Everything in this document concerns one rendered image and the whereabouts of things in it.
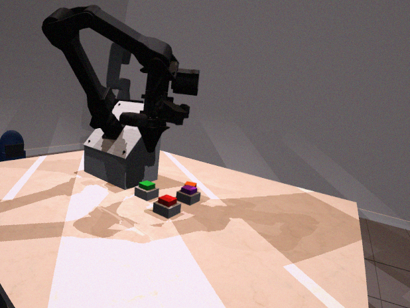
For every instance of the purple button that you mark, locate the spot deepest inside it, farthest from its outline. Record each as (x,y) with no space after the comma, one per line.
(188,195)

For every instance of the green button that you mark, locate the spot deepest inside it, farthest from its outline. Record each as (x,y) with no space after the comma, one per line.
(146,190)

